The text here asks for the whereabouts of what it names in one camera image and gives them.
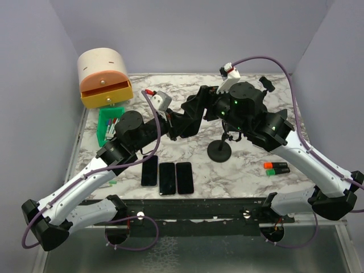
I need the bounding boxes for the beige and orange drawer box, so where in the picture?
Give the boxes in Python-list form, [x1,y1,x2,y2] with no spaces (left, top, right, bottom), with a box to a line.
[77,48,134,109]

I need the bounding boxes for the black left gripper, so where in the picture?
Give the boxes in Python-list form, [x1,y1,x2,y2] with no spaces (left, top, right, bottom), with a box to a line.
[132,107,193,152]

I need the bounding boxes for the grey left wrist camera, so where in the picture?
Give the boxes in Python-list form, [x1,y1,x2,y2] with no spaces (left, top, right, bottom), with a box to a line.
[151,91,172,114]

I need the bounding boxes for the orange capped marker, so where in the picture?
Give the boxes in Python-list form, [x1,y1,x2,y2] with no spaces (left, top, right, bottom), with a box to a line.
[263,162,288,169]

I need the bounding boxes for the green capped marker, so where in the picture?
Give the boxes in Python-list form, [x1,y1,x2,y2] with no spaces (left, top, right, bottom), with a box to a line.
[266,168,290,176]

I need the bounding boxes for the markers in green bin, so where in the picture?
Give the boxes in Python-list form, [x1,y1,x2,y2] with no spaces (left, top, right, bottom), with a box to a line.
[104,118,119,140]

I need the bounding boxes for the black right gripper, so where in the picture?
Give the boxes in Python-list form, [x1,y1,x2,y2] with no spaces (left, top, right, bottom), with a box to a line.
[181,84,248,134]

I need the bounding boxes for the black phone with pink edge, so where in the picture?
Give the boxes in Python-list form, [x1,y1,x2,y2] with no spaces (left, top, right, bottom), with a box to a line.
[176,162,194,195]

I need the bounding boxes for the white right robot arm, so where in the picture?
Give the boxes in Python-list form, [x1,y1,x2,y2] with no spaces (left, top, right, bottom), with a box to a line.
[181,82,363,222]

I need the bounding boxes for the tall black phone stand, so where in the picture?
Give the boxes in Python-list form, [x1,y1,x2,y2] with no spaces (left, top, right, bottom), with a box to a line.
[207,122,242,163]

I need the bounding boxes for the short black phone stand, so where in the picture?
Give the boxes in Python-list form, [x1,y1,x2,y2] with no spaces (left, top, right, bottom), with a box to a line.
[259,76,275,93]

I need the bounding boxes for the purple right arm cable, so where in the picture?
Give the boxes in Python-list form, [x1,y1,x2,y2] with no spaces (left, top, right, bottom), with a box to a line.
[231,56,364,250]

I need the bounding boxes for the green plastic bin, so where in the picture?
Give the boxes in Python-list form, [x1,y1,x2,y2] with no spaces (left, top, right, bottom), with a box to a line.
[96,107,125,147]

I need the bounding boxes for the black mounting rail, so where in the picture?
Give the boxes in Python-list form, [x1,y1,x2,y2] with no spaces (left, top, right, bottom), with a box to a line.
[100,198,281,237]

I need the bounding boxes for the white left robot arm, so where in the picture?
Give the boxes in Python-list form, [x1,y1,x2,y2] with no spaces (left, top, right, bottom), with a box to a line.
[21,109,204,251]

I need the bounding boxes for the black phone with white edge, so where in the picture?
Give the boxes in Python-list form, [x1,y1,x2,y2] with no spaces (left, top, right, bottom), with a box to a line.
[159,162,176,196]

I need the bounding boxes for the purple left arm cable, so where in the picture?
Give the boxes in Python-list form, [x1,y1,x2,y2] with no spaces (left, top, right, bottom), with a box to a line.
[22,89,163,251]

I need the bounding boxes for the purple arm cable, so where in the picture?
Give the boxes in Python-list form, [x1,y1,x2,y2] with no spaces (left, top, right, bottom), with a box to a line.
[22,89,163,251]
[231,56,364,250]

